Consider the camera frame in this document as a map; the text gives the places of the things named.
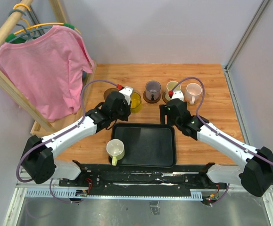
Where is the white mug yellow handle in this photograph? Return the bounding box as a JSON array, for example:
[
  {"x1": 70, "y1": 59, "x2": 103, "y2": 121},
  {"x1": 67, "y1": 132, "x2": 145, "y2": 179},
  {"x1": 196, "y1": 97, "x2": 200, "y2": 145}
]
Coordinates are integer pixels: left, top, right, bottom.
[{"x1": 106, "y1": 139, "x2": 125, "y2": 166}]

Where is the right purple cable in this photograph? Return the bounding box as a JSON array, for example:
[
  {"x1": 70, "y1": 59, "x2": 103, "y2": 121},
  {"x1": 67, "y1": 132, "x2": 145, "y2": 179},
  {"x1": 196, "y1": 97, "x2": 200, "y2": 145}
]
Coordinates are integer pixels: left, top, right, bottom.
[{"x1": 173, "y1": 77, "x2": 273, "y2": 208}]

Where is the pink mug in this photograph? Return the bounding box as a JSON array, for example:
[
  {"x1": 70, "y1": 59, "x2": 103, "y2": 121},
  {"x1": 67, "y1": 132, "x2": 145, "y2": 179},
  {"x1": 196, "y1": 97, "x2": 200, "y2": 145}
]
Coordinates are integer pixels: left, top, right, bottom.
[{"x1": 184, "y1": 83, "x2": 202, "y2": 102}]

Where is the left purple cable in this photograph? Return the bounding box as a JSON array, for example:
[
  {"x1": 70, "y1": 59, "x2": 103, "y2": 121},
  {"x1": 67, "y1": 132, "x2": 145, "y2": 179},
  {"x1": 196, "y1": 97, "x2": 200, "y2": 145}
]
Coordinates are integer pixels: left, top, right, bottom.
[{"x1": 16, "y1": 80, "x2": 123, "y2": 204}]

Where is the grey hanger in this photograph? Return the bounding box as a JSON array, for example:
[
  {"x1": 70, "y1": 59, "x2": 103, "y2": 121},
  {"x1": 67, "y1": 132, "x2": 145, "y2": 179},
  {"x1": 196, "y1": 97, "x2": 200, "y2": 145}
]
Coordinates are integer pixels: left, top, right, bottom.
[{"x1": 5, "y1": 6, "x2": 52, "y2": 44}]

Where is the cream mug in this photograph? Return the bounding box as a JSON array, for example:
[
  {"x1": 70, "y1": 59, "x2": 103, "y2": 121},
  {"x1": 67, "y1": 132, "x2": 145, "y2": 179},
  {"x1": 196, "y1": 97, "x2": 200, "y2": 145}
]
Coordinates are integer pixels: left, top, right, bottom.
[{"x1": 165, "y1": 81, "x2": 181, "y2": 95}]

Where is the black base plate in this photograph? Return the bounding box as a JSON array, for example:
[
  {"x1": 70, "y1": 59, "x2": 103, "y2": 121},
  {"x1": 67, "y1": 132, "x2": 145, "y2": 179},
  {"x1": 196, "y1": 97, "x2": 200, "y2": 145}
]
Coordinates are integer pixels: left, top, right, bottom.
[{"x1": 59, "y1": 164, "x2": 227, "y2": 199}]

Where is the aluminium corner post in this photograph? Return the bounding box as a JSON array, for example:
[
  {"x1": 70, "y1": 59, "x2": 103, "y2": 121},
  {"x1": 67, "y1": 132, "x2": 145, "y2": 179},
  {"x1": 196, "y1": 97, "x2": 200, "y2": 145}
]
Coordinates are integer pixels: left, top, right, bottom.
[{"x1": 224, "y1": 0, "x2": 272, "y2": 71}]

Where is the brown coaster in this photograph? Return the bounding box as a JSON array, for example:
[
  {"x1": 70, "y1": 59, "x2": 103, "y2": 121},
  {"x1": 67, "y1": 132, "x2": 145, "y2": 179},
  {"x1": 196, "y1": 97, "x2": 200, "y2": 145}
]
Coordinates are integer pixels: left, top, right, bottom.
[
  {"x1": 162, "y1": 91, "x2": 171, "y2": 103},
  {"x1": 103, "y1": 88, "x2": 118, "y2": 100},
  {"x1": 143, "y1": 91, "x2": 161, "y2": 104}
]

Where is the wooden clothes rack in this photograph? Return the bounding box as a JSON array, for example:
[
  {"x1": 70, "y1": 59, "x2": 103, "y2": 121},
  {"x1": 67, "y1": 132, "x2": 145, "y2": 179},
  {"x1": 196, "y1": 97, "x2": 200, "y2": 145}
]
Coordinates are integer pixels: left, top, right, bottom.
[{"x1": 0, "y1": 0, "x2": 96, "y2": 135}]

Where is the purple cable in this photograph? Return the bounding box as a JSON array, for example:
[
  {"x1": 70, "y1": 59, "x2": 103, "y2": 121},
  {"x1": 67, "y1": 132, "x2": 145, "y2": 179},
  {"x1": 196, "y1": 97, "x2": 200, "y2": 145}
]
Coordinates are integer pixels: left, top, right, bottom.
[
  {"x1": 16, "y1": 80, "x2": 123, "y2": 204},
  {"x1": 173, "y1": 77, "x2": 273, "y2": 208}
]

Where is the black serving tray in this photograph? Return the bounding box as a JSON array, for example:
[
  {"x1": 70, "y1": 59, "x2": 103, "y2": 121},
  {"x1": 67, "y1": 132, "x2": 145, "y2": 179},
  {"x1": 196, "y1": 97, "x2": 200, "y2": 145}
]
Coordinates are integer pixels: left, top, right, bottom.
[{"x1": 111, "y1": 123, "x2": 176, "y2": 168}]

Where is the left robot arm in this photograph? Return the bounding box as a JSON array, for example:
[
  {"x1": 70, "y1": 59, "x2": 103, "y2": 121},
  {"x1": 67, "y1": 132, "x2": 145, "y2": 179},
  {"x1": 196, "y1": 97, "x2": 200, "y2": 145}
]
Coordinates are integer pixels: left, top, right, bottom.
[{"x1": 19, "y1": 87, "x2": 133, "y2": 186}]

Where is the pink t-shirt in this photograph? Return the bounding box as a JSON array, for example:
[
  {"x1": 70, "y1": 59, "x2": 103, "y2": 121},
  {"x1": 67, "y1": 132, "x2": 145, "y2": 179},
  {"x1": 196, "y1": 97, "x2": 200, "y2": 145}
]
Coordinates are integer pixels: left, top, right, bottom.
[{"x1": 0, "y1": 25, "x2": 94, "y2": 122}]

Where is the purple mug black handle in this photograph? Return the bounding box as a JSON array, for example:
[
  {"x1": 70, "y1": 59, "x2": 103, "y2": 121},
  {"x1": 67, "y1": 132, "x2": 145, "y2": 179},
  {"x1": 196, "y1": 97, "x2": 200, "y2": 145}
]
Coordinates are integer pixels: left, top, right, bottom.
[{"x1": 145, "y1": 81, "x2": 161, "y2": 101}]

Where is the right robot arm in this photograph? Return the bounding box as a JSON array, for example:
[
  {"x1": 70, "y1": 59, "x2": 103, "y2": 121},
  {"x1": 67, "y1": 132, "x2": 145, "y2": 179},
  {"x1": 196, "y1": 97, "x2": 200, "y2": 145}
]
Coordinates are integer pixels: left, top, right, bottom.
[{"x1": 159, "y1": 98, "x2": 273, "y2": 197}]

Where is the aluminium rail frame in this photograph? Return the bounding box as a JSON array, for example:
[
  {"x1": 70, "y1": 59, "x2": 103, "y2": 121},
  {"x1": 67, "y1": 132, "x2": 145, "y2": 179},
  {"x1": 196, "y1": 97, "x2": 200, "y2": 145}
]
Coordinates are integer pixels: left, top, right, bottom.
[{"x1": 3, "y1": 164, "x2": 273, "y2": 226}]

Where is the yellow green hanger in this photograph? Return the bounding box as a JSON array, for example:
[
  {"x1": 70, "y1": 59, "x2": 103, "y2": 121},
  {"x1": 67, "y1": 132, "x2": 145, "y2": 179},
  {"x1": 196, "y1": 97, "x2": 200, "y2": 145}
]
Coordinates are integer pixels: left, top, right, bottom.
[{"x1": 14, "y1": 0, "x2": 82, "y2": 35}]

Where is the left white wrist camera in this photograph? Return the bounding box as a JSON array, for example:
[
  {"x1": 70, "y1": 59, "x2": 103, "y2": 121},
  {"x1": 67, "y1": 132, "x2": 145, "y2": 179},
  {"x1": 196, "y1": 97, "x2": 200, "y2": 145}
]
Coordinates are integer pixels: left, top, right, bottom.
[{"x1": 119, "y1": 86, "x2": 134, "y2": 105}]

